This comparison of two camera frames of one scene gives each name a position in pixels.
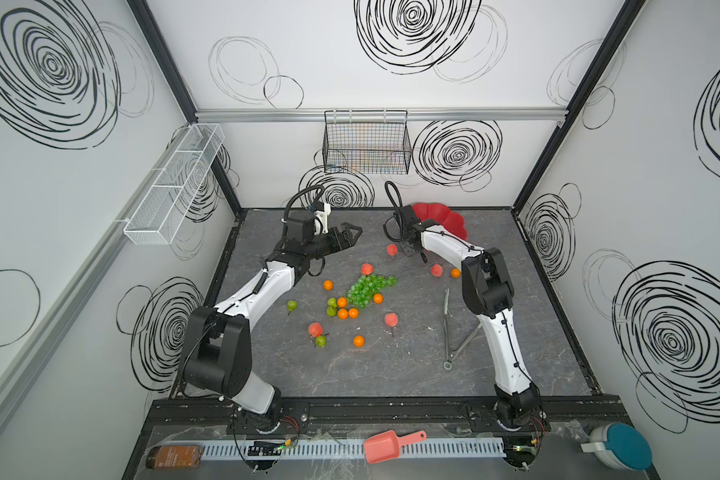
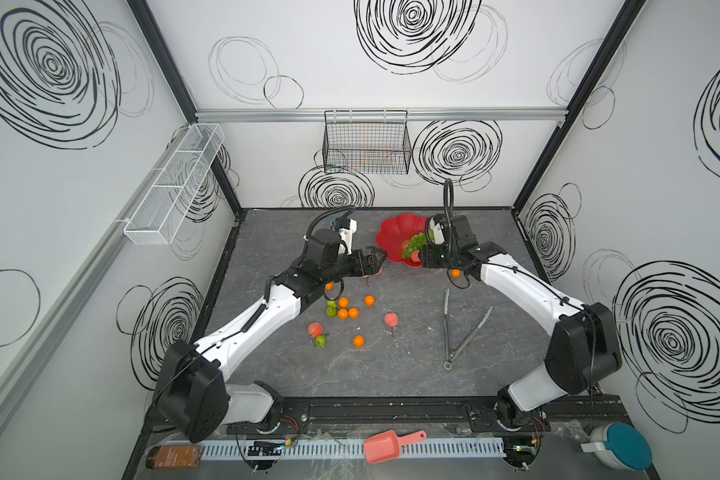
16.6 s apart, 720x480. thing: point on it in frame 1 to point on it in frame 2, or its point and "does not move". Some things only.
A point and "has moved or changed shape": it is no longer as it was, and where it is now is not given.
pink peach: [391, 319] does not move
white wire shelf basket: [160, 215] does not move
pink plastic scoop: [386, 446] does not move
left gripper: [339, 238] to [363, 262]
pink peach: [315, 329] does not move
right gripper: [409, 241] to [428, 257]
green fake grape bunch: [361, 293] has moved or changed shape
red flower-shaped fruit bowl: [441, 214] has moved or changed shape
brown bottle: [174, 457] does not move
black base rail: [387, 414] does not move
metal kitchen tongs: [452, 354] does not move
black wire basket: [367, 142] does not move
